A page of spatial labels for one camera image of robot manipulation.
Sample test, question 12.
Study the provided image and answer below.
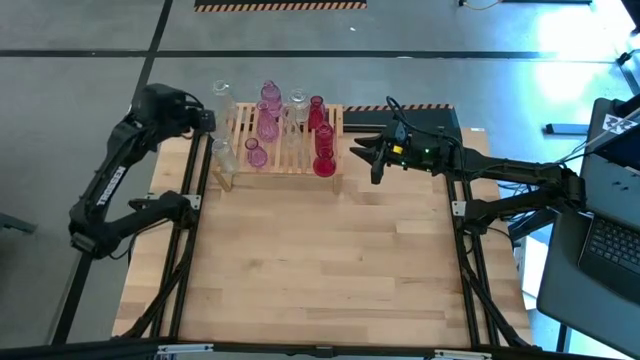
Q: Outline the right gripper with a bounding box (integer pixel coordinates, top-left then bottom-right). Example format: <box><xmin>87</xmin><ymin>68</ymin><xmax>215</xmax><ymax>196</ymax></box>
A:
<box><xmin>348</xmin><ymin>122</ymin><xmax>454</xmax><ymax>185</ymax></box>

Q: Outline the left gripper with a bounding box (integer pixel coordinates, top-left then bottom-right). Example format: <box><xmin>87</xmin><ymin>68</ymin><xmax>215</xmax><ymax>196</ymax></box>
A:
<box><xmin>132</xmin><ymin>83</ymin><xmax>217</xmax><ymax>139</ymax></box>

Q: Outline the clear tall bottle vase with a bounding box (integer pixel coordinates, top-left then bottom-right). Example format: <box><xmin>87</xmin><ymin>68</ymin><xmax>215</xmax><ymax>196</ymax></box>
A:
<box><xmin>212</xmin><ymin>79</ymin><xmax>237</xmax><ymax>126</ymax></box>

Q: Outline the clear ribbed vase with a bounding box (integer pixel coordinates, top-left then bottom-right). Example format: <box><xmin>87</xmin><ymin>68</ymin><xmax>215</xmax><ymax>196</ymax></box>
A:
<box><xmin>212</xmin><ymin>138</ymin><xmax>240</xmax><ymax>176</ymax></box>

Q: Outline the red round bulb vase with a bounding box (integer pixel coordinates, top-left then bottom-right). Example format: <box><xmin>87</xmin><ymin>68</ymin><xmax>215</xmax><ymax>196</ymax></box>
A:
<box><xmin>312</xmin><ymin>148</ymin><xmax>337</xmax><ymax>179</ymax></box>

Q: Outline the red tall vase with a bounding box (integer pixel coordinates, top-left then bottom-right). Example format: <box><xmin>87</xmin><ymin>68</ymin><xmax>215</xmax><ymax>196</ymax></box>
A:
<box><xmin>313</xmin><ymin>121</ymin><xmax>335</xmax><ymax>156</ymax></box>

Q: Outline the pink fluted vase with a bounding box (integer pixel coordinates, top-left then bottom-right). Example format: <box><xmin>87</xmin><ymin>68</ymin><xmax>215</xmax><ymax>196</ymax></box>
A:
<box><xmin>255</xmin><ymin>100</ymin><xmax>280</xmax><ymax>144</ymax></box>

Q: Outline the small pink bulb vase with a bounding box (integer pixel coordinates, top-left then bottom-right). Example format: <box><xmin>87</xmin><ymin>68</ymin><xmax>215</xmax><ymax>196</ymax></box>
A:
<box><xmin>244</xmin><ymin>137</ymin><xmax>270</xmax><ymax>169</ymax></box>

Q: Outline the pink ribbed jar vase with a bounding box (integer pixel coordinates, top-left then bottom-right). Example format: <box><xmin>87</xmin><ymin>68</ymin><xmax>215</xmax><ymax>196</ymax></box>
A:
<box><xmin>259</xmin><ymin>79</ymin><xmax>284</xmax><ymax>117</ymax></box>

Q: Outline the red square bottle vase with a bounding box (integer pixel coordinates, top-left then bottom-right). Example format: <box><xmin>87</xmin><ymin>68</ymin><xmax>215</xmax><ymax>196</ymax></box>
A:
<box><xmin>307</xmin><ymin>95</ymin><xmax>327</xmax><ymax>131</ymax></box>

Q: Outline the wooden slatted shelf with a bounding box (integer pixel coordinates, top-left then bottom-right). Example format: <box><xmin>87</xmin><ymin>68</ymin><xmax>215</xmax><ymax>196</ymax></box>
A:
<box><xmin>212</xmin><ymin>102</ymin><xmax>346</xmax><ymax>195</ymax></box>

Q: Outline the clear dimpled vase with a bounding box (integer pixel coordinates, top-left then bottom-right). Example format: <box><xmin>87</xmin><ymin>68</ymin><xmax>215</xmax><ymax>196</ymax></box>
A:
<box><xmin>288</xmin><ymin>88</ymin><xmax>311</xmax><ymax>124</ymax></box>

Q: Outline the black mat orange-striped edge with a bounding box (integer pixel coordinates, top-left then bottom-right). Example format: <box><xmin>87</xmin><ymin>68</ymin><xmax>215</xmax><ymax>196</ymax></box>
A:
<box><xmin>193</xmin><ymin>0</ymin><xmax>369</xmax><ymax>14</ymax></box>
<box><xmin>342</xmin><ymin>103</ymin><xmax>464</xmax><ymax>134</ymax></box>

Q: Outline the white box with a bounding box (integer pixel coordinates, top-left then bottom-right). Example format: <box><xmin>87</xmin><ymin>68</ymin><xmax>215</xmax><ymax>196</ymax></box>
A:
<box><xmin>514</xmin><ymin>234</ymin><xmax>550</xmax><ymax>297</ymax></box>

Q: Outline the grey furniture leg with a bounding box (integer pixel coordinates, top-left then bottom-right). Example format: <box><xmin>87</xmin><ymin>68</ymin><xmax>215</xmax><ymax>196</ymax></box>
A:
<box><xmin>0</xmin><ymin>212</ymin><xmax>39</xmax><ymax>234</ymax></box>

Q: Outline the black device white sticker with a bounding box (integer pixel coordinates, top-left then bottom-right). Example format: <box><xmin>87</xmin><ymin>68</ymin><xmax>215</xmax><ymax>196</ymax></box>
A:
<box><xmin>592</xmin><ymin>94</ymin><xmax>640</xmax><ymax>171</ymax></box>

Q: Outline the laptop computer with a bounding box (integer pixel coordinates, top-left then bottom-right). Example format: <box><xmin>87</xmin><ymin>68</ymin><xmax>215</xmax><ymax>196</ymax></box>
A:
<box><xmin>535</xmin><ymin>97</ymin><xmax>640</xmax><ymax>359</ymax></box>

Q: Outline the dark grey laptop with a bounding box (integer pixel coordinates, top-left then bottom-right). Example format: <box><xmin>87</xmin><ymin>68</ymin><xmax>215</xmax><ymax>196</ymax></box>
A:
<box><xmin>576</xmin><ymin>149</ymin><xmax>640</xmax><ymax>292</ymax></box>

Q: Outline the black stand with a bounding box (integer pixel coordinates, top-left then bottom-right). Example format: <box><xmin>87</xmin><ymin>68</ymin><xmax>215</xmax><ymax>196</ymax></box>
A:
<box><xmin>615</xmin><ymin>47</ymin><xmax>640</xmax><ymax>96</ymax></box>

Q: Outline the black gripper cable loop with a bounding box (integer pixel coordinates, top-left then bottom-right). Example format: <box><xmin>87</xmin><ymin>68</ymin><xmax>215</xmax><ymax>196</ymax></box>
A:
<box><xmin>384</xmin><ymin>95</ymin><xmax>426</xmax><ymax>139</ymax></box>

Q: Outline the yellow floor cable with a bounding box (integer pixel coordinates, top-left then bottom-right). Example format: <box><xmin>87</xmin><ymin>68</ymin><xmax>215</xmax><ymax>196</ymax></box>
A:
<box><xmin>458</xmin><ymin>0</ymin><xmax>501</xmax><ymax>11</ymax></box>

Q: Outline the black aluminium table frame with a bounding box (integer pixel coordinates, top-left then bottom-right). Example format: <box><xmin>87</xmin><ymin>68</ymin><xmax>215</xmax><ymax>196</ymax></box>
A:
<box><xmin>113</xmin><ymin>119</ymin><xmax>544</xmax><ymax>360</ymax></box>

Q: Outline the black cable bundle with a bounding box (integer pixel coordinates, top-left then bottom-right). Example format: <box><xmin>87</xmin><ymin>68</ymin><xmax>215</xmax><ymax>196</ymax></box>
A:
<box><xmin>499</xmin><ymin>142</ymin><xmax>601</xmax><ymax>221</ymax></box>

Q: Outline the silver frame bracket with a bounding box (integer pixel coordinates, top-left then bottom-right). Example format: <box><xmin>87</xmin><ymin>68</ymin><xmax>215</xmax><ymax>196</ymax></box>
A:
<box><xmin>433</xmin><ymin>349</ymin><xmax>494</xmax><ymax>360</ymax></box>
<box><xmin>156</xmin><ymin>343</ymin><xmax>215</xmax><ymax>357</ymax></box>

